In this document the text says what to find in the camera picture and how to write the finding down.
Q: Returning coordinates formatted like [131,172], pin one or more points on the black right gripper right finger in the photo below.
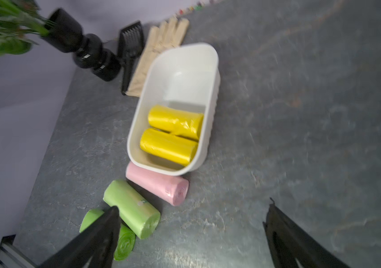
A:
[291,247]

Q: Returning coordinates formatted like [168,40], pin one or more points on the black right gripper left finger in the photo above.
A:
[93,248]

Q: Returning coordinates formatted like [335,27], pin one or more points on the pink trash bag roll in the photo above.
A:
[172,189]

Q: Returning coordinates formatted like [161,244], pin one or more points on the yellow trash bag roll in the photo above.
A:
[176,122]
[173,148]

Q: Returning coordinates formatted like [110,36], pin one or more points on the green trash bag roll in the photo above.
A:
[139,215]
[127,238]

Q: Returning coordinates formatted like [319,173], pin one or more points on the white plastic storage box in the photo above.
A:
[185,78]

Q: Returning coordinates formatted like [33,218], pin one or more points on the green artificial plant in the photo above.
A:
[18,19]

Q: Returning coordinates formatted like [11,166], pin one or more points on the black ceramic plant pot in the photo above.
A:
[66,35]

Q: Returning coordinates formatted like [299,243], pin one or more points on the black slotted plastic scoop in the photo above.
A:
[130,47]

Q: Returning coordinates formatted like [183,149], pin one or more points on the cream fabric glove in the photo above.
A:
[168,35]

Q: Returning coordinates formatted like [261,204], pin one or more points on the front aluminium rail base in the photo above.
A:
[11,257]

